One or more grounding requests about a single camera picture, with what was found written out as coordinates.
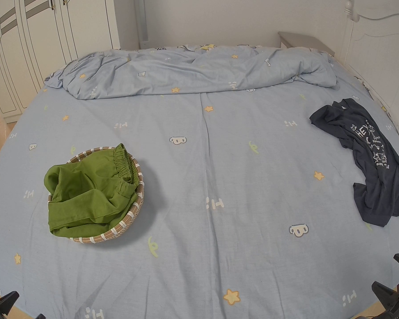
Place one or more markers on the dark blue printed T-shirt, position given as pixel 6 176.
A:
pixel 379 191

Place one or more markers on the round woven basket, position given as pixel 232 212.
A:
pixel 119 228

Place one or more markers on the bed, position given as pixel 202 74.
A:
pixel 219 178

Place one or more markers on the white wardrobe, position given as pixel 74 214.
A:
pixel 86 12

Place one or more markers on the white vertical pipe cover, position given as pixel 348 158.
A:
pixel 141 12

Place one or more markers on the pale blue quilt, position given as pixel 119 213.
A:
pixel 186 71

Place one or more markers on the green shorts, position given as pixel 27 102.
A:
pixel 79 194

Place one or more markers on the grey bedside table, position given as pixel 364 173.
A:
pixel 302 38

